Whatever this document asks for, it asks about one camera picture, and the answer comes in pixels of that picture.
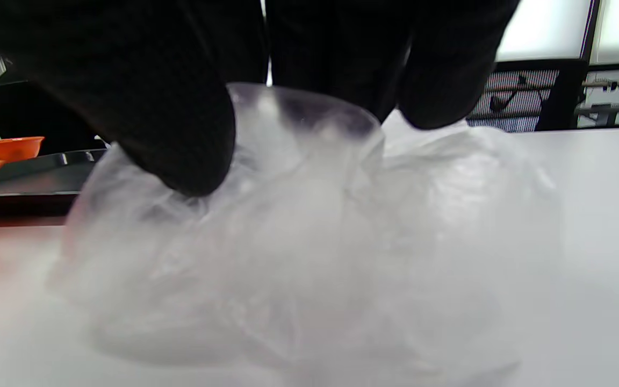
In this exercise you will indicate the person's right hand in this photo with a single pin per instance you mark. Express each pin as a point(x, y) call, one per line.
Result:
point(153, 80)

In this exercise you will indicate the orange bowl holding brown meat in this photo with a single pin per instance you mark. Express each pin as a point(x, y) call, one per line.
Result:
point(3, 148)

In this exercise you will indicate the orange bowl of pink food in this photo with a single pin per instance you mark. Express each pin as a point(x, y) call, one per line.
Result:
point(315, 242)

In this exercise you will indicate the black plastic tray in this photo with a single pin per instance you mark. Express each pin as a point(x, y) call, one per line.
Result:
point(41, 177)

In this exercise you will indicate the black mesh office chair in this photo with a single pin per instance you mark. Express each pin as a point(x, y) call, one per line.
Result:
point(556, 97)

